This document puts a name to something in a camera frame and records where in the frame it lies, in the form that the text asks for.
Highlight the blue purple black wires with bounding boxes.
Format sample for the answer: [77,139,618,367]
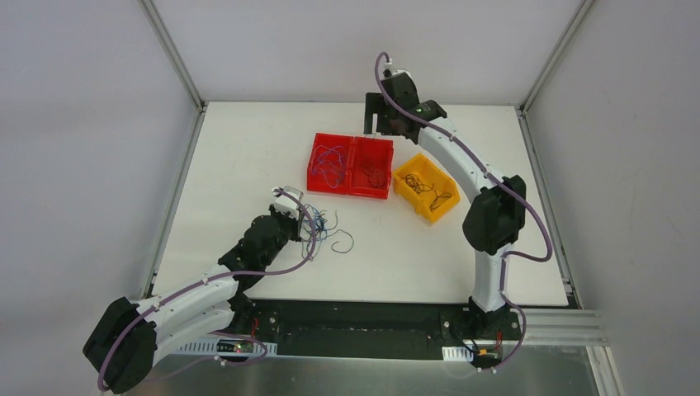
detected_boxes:
[299,205,356,261]

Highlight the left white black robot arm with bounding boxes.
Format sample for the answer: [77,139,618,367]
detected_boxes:
[83,208,310,394]

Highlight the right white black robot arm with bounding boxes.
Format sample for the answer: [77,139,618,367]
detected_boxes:
[366,71,527,338]

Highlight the right red plastic bin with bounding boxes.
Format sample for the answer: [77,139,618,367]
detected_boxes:
[348,137,394,200]

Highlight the red plastic bin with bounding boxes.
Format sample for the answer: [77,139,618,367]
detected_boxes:
[306,133,354,196]
[348,137,394,200]

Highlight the left red plastic bin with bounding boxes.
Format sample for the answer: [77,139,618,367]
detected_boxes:
[306,133,354,196]

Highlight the yellow plastic bin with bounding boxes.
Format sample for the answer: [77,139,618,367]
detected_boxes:
[392,153,461,224]

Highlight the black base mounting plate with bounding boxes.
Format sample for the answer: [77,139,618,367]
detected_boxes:
[221,299,522,361]

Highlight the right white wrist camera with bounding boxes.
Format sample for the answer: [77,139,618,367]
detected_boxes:
[381,61,412,80]

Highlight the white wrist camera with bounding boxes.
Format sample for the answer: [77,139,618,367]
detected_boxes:
[381,61,412,80]
[272,186,304,220]

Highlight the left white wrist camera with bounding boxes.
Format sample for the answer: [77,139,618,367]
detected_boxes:
[272,186,304,220]

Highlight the left white cable duct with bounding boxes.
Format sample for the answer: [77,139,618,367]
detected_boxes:
[172,338,277,357]

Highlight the white cable duct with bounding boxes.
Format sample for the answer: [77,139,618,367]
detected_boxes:
[442,346,474,362]
[172,338,277,357]

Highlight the aluminium frame rail left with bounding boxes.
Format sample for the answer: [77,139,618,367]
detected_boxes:
[98,0,208,396]

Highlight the right white cable duct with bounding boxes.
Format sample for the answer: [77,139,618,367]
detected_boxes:
[442,346,474,362]

